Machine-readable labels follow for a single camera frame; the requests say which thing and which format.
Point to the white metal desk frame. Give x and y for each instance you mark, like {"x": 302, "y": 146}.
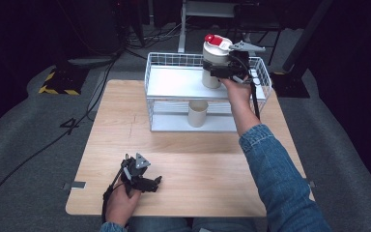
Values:
{"x": 182, "y": 29}

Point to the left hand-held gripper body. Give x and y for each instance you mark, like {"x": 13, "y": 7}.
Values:
{"x": 133, "y": 174}

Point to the black stand base plate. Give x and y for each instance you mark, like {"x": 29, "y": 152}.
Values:
{"x": 291, "y": 85}

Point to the black stool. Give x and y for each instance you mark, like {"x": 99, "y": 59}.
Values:
{"x": 257, "y": 19}

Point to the black stand pole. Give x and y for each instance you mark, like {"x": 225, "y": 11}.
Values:
{"x": 306, "y": 35}

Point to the person's right leg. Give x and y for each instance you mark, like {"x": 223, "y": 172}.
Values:
{"x": 225, "y": 225}

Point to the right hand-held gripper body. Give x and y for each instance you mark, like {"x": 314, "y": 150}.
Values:
{"x": 240, "y": 64}

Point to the person's left hand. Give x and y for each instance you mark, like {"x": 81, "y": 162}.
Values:
{"x": 119, "y": 206}

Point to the grey tape strip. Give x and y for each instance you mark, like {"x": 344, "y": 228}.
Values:
{"x": 77, "y": 185}
{"x": 310, "y": 183}

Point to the yellow black striped base plate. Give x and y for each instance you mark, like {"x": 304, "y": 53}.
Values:
{"x": 61, "y": 82}

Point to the grey metal base plate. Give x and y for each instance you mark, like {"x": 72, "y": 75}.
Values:
{"x": 90, "y": 61}

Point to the cream cup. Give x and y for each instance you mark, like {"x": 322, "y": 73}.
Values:
{"x": 197, "y": 117}

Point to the white canister with red lid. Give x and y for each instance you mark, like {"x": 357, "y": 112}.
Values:
{"x": 214, "y": 53}

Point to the person's right hand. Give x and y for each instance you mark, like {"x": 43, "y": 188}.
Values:
{"x": 238, "y": 93}

